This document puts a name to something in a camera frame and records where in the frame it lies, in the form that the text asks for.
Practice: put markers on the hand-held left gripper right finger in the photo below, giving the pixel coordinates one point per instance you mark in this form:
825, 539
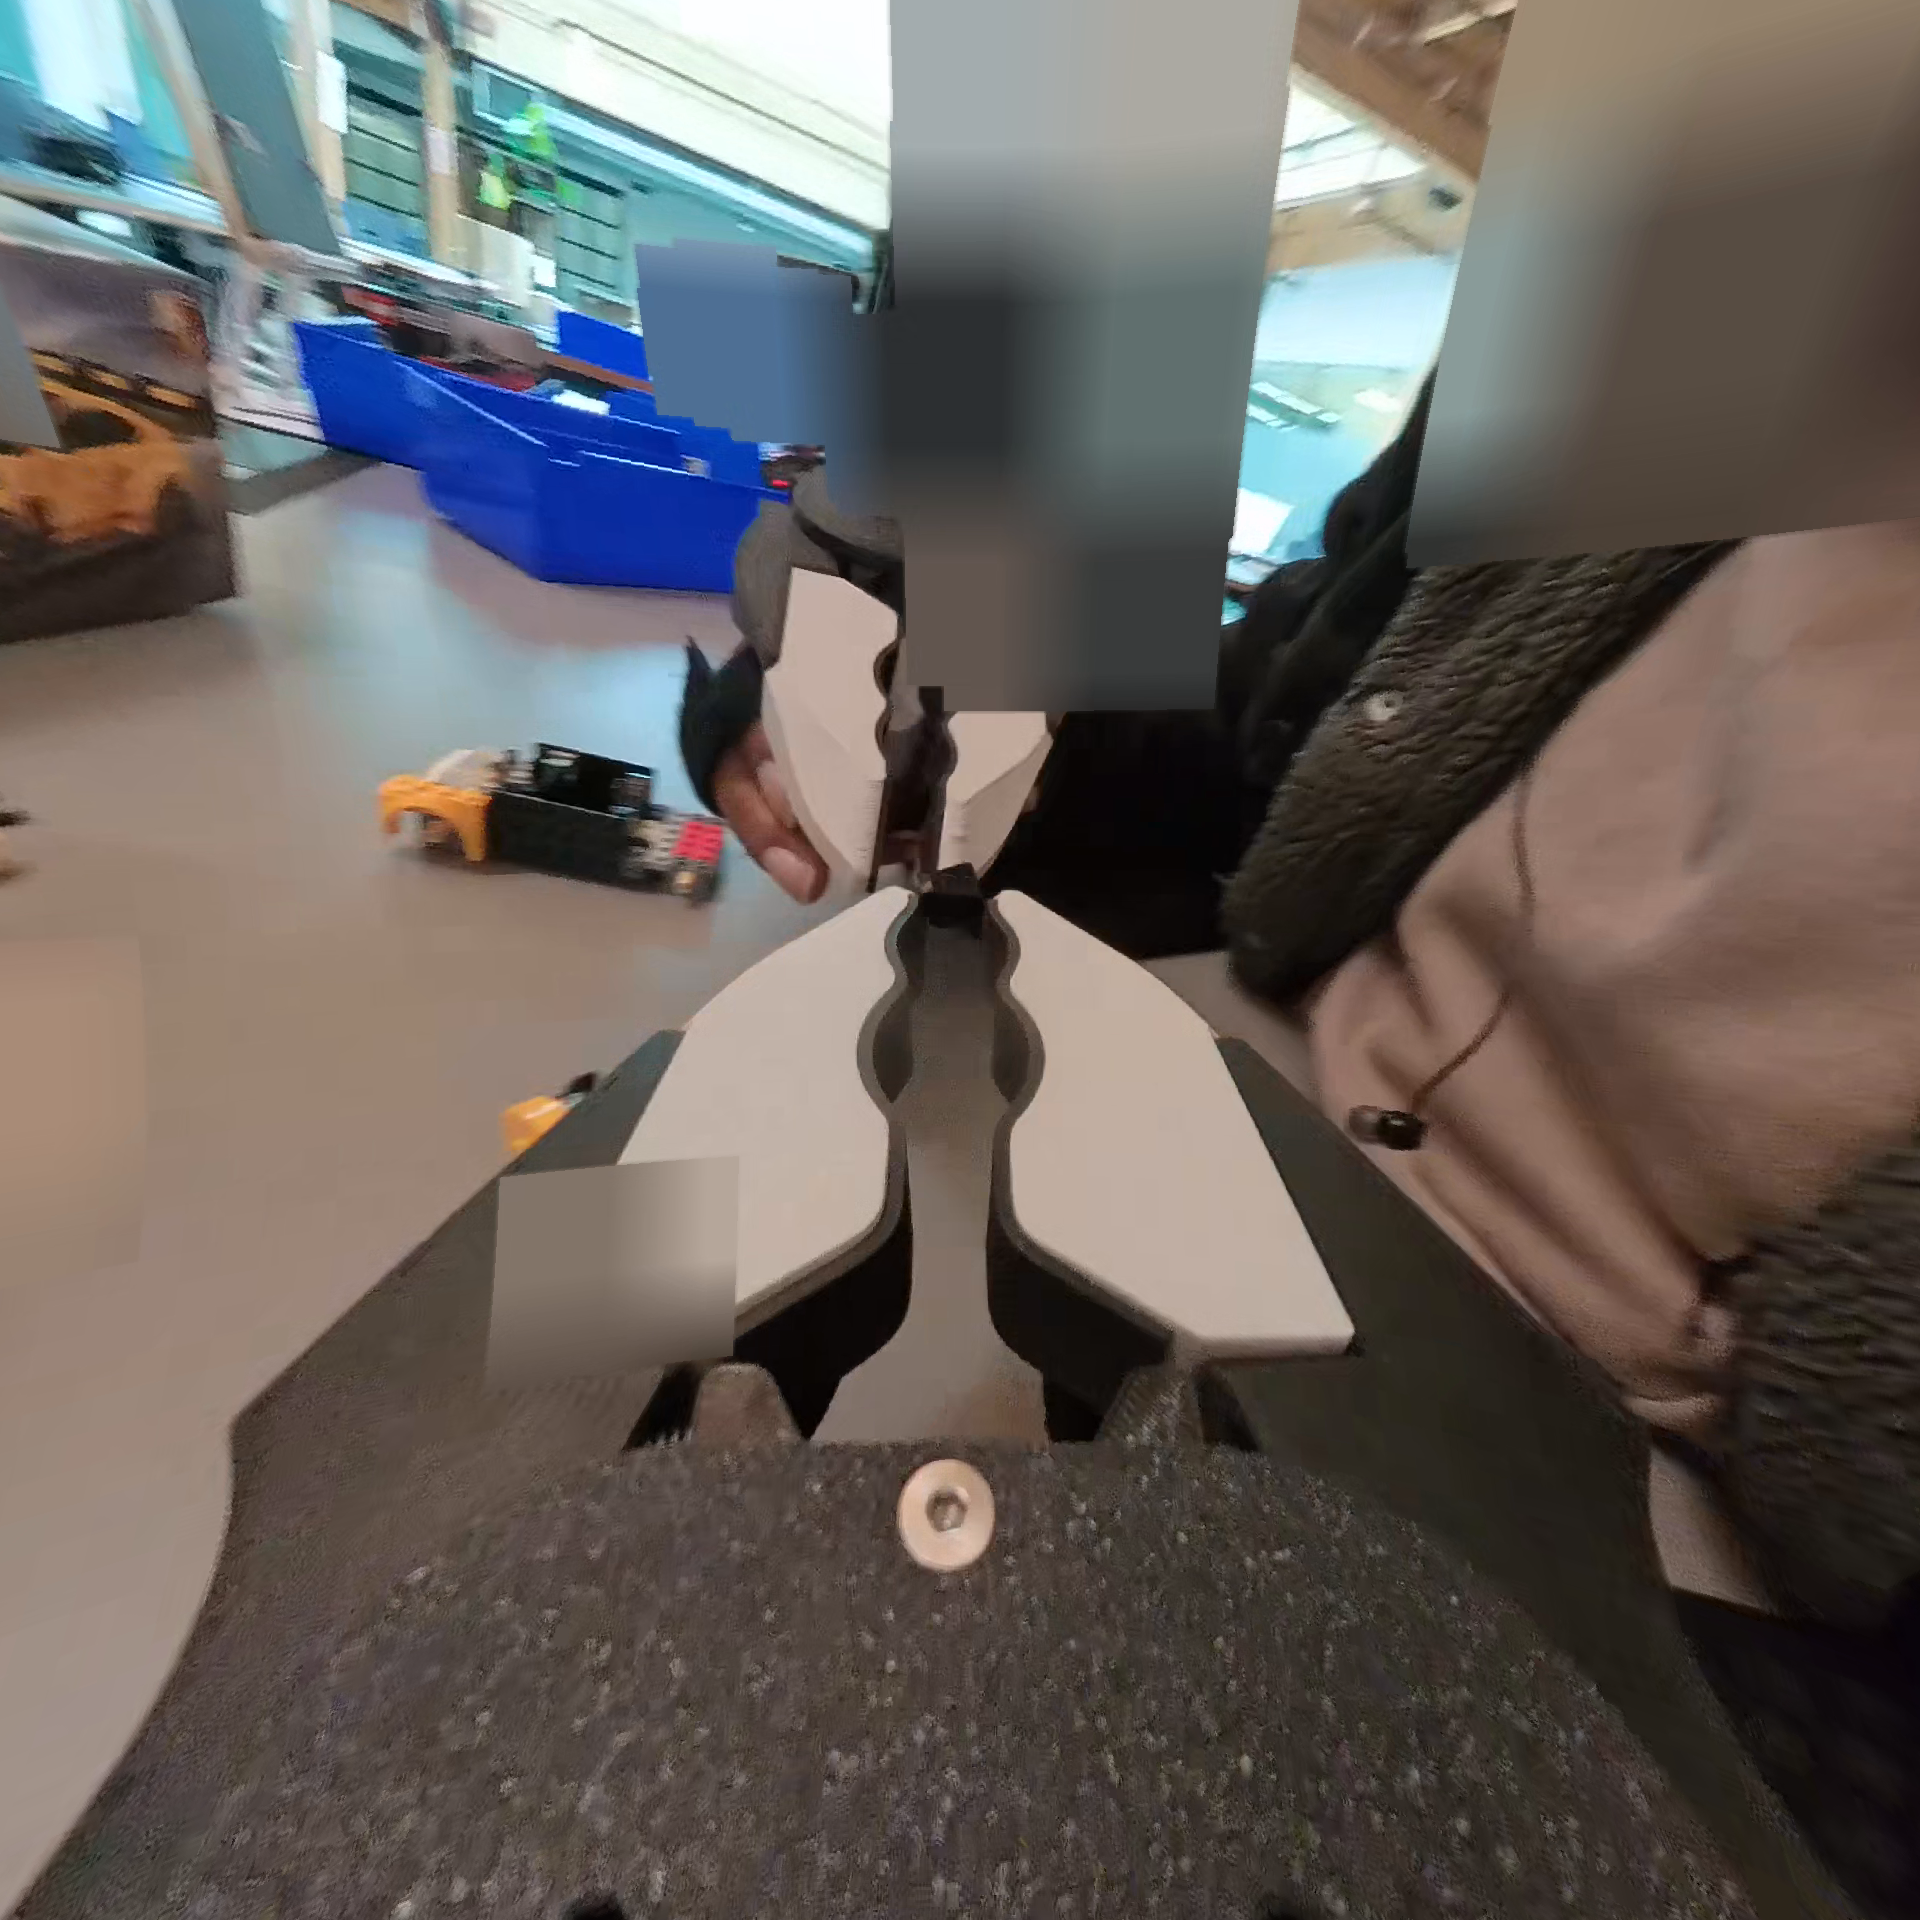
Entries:
1154, 1170

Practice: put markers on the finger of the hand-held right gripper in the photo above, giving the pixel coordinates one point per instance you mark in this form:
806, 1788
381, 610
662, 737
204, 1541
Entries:
825, 721
997, 764

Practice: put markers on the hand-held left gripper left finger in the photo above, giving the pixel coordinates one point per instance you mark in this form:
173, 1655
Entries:
780, 1079

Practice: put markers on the small black lego piece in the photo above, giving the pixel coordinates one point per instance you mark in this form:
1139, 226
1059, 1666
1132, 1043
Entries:
948, 888

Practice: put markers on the small orange lego piece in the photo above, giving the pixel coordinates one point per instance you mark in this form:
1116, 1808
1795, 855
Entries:
532, 1123

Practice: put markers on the black lego car chassis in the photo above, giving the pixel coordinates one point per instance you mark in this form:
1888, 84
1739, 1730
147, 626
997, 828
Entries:
570, 833

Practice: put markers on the lego box with car picture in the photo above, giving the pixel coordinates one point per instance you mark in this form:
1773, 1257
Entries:
106, 493

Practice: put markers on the person's right hand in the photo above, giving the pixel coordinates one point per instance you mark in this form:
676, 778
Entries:
773, 839

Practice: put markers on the blue plastic bin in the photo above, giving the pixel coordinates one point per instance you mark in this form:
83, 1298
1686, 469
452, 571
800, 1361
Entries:
353, 389
600, 511

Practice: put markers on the pale pink hoodie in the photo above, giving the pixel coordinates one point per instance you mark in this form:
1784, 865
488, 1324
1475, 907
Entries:
1650, 973

